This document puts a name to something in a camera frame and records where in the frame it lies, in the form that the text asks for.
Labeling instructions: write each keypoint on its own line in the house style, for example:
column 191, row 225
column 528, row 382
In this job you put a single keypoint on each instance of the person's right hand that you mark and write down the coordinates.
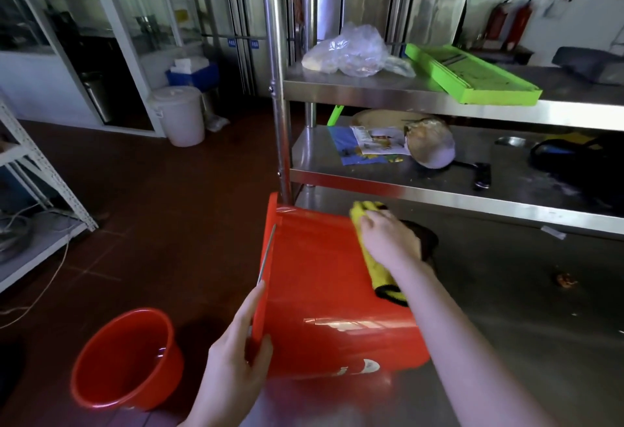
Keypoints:
column 392, row 241

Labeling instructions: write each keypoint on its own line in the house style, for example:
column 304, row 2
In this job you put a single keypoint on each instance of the person's left hand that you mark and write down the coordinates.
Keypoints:
column 229, row 368

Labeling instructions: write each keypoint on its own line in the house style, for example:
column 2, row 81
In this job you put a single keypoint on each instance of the person's left thumb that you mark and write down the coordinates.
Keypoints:
column 262, row 351

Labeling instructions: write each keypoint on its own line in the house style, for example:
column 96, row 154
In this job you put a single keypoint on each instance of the person's right fingers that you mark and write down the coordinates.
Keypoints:
column 371, row 231

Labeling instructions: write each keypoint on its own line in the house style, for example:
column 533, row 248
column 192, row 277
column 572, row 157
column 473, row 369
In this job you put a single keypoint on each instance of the yellow cleaning cloth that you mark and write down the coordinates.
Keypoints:
column 385, row 278

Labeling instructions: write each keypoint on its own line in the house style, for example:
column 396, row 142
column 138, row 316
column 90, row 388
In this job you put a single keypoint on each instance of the red plastic bucket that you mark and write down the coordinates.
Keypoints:
column 321, row 295

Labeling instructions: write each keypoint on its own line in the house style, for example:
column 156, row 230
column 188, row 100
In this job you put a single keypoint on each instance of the person's right forearm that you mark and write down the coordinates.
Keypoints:
column 463, row 353

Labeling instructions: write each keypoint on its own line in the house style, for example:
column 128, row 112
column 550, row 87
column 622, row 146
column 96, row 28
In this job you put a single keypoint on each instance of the person's left forearm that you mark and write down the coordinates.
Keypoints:
column 214, row 419

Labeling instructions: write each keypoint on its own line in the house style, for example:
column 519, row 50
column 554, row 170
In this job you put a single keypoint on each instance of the blue paper packet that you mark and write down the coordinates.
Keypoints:
column 346, row 148

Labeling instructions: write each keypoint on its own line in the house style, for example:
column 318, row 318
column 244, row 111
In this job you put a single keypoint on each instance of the white printed leaflet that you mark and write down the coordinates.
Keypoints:
column 382, row 141

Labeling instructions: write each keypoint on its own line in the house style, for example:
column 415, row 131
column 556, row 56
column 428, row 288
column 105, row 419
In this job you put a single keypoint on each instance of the round wooden cutting board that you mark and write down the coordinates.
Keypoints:
column 378, row 119

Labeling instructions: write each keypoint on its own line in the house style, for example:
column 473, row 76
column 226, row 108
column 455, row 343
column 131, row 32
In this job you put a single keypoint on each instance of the red plastic basin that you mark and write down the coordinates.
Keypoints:
column 124, row 363

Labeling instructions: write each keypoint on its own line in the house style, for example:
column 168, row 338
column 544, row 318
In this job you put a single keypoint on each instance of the stainless steel shelf rack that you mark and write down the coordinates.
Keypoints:
column 438, row 100

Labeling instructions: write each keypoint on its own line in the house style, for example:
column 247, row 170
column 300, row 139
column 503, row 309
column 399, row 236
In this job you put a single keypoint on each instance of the small steel bowl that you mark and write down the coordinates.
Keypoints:
column 511, row 142

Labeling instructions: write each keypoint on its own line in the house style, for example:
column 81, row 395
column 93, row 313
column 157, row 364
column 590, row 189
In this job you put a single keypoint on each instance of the clear plastic bag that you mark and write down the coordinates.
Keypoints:
column 353, row 51

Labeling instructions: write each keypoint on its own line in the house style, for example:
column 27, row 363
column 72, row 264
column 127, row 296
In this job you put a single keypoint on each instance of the white paper scrap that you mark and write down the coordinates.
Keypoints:
column 553, row 232

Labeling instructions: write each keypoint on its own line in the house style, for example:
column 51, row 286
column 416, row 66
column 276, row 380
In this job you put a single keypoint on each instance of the green plastic slicer tray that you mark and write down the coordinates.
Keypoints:
column 470, row 75

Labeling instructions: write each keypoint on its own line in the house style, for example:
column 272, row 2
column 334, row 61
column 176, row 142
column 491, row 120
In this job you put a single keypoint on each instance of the white plastic bag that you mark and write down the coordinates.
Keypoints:
column 217, row 123

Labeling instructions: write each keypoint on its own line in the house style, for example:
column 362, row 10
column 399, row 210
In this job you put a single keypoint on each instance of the brown food crumb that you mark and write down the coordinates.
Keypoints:
column 566, row 280

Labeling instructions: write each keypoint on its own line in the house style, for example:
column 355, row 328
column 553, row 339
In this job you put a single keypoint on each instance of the black and yellow bag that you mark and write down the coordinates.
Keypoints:
column 575, row 156

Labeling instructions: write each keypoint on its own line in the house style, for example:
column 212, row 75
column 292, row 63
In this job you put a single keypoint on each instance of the white lidded bucket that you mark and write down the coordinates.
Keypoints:
column 180, row 117

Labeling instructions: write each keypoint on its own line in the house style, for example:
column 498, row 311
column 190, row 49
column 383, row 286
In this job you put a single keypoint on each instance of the blue plastic box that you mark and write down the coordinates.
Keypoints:
column 200, row 79

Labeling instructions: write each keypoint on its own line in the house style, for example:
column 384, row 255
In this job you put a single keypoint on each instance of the steel lockers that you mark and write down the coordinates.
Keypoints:
column 239, row 26

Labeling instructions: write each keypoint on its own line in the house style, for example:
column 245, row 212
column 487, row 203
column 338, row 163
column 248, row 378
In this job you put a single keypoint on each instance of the red fire extinguisher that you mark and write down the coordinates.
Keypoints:
column 497, row 22
column 520, row 24

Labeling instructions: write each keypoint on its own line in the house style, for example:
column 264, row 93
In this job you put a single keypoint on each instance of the white tissue box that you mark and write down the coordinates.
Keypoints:
column 189, row 64

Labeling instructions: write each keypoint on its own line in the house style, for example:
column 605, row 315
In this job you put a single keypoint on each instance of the dark grey tray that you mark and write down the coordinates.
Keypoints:
column 590, row 64

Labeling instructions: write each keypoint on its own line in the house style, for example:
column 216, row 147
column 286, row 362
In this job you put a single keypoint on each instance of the white metal rack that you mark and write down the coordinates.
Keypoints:
column 44, row 182

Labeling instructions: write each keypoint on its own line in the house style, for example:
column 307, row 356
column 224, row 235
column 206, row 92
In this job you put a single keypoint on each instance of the steel trash can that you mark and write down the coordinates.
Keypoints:
column 97, row 97

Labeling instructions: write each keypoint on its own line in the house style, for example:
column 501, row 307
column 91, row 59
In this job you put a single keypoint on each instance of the glass cabinet with white frame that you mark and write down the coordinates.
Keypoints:
column 122, row 26

